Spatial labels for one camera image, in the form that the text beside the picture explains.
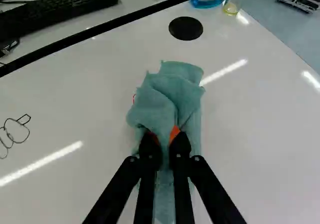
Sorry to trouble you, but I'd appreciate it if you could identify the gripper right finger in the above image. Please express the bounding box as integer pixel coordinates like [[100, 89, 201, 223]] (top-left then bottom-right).
[[167, 125, 248, 224]]

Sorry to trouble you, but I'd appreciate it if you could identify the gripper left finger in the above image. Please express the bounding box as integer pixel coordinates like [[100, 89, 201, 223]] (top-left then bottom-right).
[[81, 131, 163, 224]]

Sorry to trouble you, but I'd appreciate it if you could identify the green towel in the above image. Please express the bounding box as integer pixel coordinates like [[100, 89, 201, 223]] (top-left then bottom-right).
[[125, 60, 206, 224]]

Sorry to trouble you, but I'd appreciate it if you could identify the black keyboard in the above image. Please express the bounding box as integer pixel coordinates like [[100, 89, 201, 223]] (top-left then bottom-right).
[[0, 0, 120, 44]]

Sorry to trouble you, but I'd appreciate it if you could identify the clear bottle with yellow liquid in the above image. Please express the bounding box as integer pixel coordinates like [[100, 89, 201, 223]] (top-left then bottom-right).
[[222, 0, 242, 17]]

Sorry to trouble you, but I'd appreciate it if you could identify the white table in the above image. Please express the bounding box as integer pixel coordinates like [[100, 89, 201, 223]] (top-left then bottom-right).
[[0, 0, 320, 224]]

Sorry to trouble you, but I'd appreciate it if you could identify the white desk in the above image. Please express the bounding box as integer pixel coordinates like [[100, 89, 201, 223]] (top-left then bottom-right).
[[0, 0, 191, 67]]

